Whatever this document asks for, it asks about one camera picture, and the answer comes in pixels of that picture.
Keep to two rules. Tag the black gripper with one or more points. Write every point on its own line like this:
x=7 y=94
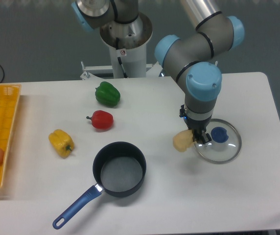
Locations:
x=197 y=123

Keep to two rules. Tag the red bell pepper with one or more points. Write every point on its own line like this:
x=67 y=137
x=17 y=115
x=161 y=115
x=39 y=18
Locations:
x=101 y=120

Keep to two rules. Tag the green bell pepper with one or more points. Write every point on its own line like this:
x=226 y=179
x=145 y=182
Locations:
x=107 y=94

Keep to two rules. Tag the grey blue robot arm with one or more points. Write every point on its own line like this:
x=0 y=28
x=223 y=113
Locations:
x=186 y=61

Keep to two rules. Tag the yellow bell pepper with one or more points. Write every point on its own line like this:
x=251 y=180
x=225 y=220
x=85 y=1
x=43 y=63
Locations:
x=61 y=142

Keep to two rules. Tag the dark blue saucepan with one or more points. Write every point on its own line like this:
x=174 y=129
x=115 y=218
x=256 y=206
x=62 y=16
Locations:
x=119 y=169

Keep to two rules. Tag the glass pot lid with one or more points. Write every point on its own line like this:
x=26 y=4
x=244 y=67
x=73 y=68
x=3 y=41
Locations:
x=225 y=144

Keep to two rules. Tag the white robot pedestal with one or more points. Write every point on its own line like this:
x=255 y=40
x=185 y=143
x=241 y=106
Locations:
x=127 y=48

